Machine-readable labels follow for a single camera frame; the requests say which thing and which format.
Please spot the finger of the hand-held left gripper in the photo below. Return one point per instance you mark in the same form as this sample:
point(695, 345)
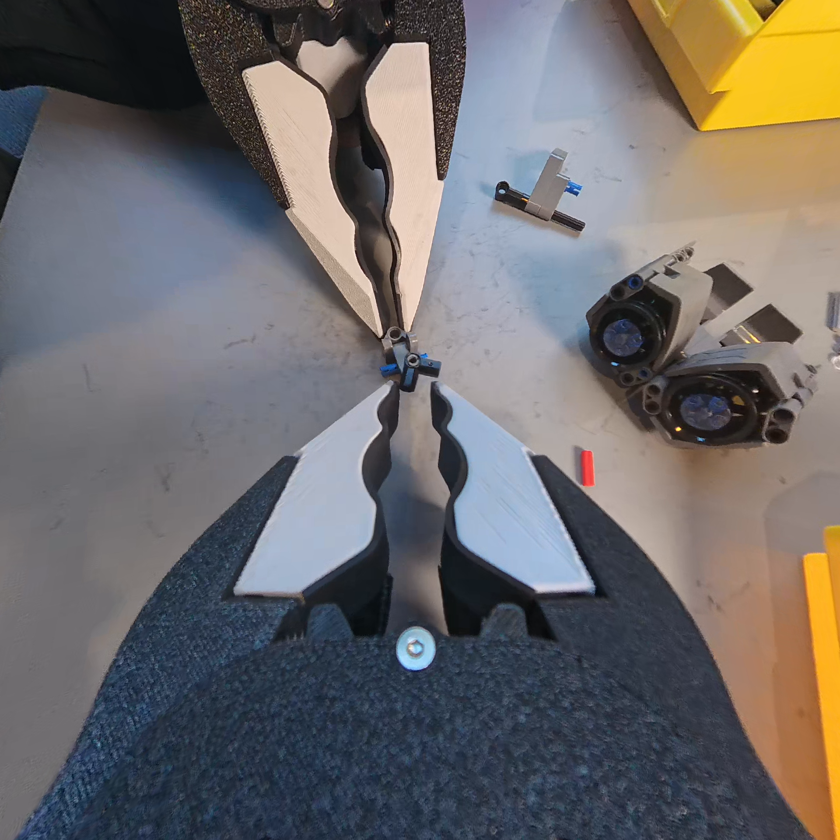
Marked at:
point(410, 131)
point(295, 151)

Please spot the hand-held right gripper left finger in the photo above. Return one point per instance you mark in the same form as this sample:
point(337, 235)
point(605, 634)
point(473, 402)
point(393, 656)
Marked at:
point(315, 518)

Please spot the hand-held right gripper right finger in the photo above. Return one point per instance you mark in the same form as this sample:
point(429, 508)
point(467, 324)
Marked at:
point(518, 525)

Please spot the red toy pin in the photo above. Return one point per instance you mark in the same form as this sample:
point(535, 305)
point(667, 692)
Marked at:
point(587, 467)

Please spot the black connector with blue pins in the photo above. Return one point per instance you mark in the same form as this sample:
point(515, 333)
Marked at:
point(412, 361)

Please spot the grey angular connector piece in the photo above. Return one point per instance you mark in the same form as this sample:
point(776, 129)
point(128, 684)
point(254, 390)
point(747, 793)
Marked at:
point(395, 336)

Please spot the person's left forearm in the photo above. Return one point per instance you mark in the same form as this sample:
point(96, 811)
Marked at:
point(98, 46)

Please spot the grey desk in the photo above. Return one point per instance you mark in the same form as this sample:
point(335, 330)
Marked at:
point(164, 328)

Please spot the grey beam with black axle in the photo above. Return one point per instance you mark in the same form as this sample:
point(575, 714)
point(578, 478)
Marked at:
point(550, 184)

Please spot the blue-grey cloth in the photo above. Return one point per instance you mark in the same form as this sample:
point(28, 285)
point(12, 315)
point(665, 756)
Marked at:
point(19, 144)

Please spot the grey twin engine toy assembly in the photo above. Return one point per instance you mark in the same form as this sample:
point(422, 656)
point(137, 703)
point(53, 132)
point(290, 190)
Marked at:
point(682, 289)

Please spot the large yellow storage bin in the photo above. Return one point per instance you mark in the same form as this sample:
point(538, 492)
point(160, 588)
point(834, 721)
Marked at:
point(823, 656)

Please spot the scattered small building pieces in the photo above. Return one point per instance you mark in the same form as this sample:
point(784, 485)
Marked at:
point(833, 308)

